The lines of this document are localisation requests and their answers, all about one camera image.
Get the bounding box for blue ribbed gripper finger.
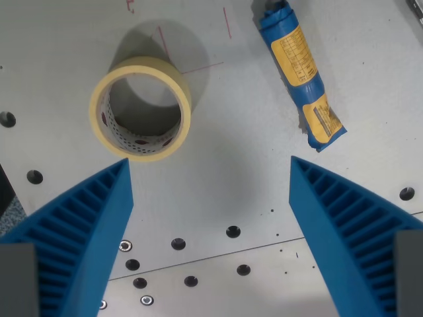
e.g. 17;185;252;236
0;157;135;317
288;155;423;317

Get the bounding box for rolled blue bag yellow label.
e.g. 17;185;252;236
257;0;348;153

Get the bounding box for yellow masking tape roll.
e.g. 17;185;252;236
89;56;192;163

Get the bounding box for dark object at table edge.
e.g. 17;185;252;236
406;0;423;21

